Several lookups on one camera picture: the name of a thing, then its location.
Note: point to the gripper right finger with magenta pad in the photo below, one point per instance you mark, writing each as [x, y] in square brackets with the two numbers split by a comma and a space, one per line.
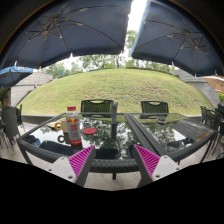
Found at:
[153, 167]

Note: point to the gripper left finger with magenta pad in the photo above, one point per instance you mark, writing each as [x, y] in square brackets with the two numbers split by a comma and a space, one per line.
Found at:
[74, 168]

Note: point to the right glass-top wicker table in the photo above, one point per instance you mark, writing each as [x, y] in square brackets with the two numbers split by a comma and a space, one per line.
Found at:
[179, 138]

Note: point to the glass-top wicker table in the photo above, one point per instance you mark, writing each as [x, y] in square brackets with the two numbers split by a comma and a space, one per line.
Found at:
[114, 144]
[179, 138]

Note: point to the red round coaster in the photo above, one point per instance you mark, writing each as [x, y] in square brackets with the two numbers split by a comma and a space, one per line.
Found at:
[89, 131]

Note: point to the small ashtray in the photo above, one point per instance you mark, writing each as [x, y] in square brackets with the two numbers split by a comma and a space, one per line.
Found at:
[161, 120]

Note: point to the yellow tape roll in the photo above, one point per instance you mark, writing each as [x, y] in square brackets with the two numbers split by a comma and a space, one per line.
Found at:
[58, 126]

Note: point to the left glass-top wicker table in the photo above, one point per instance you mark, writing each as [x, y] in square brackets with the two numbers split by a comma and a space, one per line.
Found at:
[114, 144]

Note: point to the white bottle with red cap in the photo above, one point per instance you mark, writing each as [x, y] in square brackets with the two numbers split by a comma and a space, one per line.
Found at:
[73, 125]

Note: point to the right dark wicker chair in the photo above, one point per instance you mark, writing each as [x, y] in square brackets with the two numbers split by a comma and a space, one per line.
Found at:
[155, 107]

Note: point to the dark wicker chair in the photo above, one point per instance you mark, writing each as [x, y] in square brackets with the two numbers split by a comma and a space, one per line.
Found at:
[155, 107]
[99, 107]

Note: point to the left dark wicker chair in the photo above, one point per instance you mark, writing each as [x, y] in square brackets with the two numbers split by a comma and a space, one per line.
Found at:
[99, 107]

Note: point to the tall grey can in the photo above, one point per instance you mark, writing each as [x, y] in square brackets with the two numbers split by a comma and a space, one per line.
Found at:
[114, 107]

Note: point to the dark chair at right edge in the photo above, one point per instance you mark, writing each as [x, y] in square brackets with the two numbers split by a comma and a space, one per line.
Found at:
[212, 119]

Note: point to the small blue umbrella far left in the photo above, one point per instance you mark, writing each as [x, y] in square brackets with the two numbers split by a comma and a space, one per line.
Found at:
[10, 76]

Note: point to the large right navy umbrella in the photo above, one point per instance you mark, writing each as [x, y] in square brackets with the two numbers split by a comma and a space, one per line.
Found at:
[169, 36]

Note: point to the large navy umbrella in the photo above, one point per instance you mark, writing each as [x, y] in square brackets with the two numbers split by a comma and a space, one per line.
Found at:
[169, 36]
[67, 28]

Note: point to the large left navy umbrella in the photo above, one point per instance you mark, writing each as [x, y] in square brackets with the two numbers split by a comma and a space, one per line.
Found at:
[67, 28]

